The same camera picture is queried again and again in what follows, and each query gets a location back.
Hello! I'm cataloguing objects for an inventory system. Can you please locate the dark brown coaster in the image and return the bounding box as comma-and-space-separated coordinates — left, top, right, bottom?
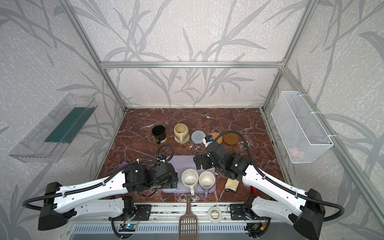
223, 133, 239, 146

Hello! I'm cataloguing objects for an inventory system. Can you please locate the tan wicker coaster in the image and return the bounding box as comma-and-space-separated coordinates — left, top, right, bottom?
211, 132, 223, 144

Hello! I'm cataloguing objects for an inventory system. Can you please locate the grey round coaster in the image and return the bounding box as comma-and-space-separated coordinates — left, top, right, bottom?
191, 131, 206, 144

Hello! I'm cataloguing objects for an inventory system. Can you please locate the amber brown coaster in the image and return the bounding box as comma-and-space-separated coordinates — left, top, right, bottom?
153, 136, 170, 146

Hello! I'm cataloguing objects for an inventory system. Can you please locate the black mug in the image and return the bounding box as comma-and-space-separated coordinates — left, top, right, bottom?
152, 125, 167, 143

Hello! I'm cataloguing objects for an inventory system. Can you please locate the beige mug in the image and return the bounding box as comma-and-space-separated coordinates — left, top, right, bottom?
174, 123, 190, 145

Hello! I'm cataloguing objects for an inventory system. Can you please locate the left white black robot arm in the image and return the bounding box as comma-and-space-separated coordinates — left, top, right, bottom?
22, 161, 179, 231

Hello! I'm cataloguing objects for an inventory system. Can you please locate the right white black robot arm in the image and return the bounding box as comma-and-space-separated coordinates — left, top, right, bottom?
193, 141, 345, 240

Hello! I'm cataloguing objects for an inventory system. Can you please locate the yellow work glove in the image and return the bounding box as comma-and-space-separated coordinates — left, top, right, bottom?
225, 179, 240, 193

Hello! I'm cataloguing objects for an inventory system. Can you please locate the red black tool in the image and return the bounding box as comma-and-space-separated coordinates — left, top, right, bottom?
251, 187, 261, 196

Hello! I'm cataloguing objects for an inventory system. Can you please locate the lavender plastic tray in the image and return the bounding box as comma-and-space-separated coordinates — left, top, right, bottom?
161, 156, 216, 194

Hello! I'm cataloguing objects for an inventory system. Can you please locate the left electronics board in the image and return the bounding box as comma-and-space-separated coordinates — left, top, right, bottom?
118, 223, 138, 233

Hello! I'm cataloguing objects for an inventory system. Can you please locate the electronics board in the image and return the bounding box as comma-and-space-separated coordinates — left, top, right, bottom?
245, 223, 268, 233
118, 223, 138, 233

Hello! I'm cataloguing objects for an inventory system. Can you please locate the white tape roll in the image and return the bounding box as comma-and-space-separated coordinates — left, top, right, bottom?
207, 206, 223, 224

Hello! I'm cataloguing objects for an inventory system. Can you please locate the right electronics board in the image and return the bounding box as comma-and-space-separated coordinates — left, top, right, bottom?
245, 223, 268, 233

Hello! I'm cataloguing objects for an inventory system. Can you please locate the brown slotted scoop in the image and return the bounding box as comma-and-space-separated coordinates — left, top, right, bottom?
179, 194, 198, 240

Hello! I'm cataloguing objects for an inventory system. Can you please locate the green flat sheet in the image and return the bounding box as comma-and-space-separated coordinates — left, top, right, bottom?
45, 106, 97, 144

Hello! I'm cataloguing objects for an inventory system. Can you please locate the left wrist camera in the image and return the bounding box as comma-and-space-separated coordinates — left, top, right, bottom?
157, 154, 168, 164

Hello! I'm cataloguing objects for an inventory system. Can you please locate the white mug lavender handle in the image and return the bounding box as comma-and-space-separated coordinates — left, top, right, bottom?
199, 171, 216, 198

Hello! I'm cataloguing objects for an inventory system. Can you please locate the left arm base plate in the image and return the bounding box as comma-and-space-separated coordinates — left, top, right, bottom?
127, 204, 152, 222

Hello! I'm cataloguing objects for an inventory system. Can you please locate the white mug cream handle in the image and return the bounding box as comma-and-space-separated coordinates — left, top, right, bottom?
182, 169, 199, 196

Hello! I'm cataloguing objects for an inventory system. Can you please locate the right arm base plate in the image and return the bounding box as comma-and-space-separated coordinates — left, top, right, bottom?
228, 204, 249, 221

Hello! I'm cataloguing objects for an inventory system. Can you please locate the white wire basket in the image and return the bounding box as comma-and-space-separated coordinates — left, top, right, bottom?
271, 91, 334, 164

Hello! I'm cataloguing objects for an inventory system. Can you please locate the clear plastic wall bin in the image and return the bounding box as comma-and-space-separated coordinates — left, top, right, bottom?
9, 94, 98, 163

